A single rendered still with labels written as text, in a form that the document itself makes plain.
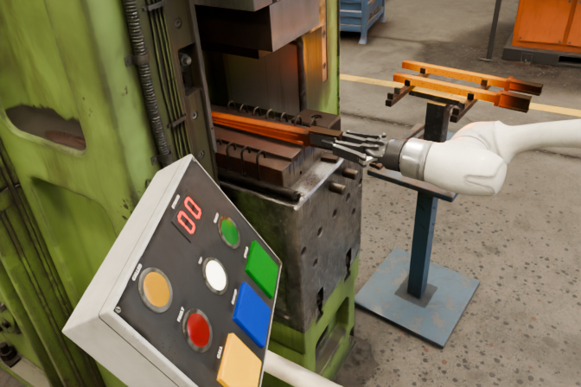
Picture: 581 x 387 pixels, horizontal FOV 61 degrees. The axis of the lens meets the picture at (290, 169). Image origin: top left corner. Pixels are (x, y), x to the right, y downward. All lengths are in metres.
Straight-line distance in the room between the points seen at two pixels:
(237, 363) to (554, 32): 4.22
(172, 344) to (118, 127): 0.44
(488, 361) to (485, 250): 0.62
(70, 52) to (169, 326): 0.51
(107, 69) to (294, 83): 0.71
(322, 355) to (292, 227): 0.71
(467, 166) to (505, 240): 1.54
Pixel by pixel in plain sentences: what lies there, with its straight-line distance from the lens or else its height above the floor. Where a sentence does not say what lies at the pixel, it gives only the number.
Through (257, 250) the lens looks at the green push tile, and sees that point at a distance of 0.88.
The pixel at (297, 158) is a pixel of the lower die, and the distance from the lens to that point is 1.23.
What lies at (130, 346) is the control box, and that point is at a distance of 0.64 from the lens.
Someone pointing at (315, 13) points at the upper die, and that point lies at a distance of 1.18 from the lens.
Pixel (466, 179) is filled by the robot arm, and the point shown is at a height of 1.03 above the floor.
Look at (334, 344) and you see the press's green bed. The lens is 1.85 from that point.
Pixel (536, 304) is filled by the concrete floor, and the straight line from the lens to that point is 2.33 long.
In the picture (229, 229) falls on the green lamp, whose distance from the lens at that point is 0.84.
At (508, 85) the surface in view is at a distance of 1.73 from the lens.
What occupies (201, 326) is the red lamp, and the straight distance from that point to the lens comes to 0.71.
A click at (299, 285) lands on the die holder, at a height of 0.66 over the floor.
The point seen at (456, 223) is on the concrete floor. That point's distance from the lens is 2.64.
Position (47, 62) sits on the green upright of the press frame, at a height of 1.28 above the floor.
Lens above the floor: 1.62
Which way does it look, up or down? 33 degrees down
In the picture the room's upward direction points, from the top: 4 degrees counter-clockwise
